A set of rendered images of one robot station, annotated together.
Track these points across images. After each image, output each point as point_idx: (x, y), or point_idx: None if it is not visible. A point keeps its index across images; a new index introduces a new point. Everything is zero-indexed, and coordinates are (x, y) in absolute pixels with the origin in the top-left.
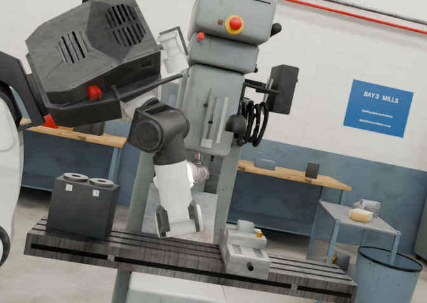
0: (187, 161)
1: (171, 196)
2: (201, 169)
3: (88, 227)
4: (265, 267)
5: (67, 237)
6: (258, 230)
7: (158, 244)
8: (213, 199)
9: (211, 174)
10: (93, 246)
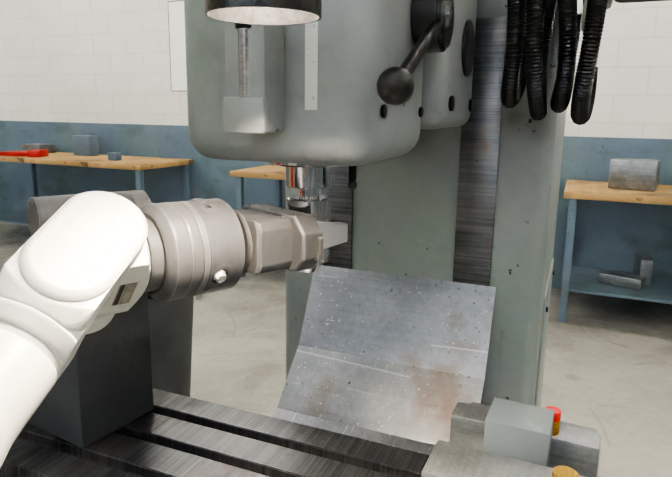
0: (199, 198)
1: None
2: (275, 224)
3: (49, 411)
4: None
5: None
6: (587, 444)
7: (236, 470)
8: (481, 300)
9: (469, 229)
10: (30, 476)
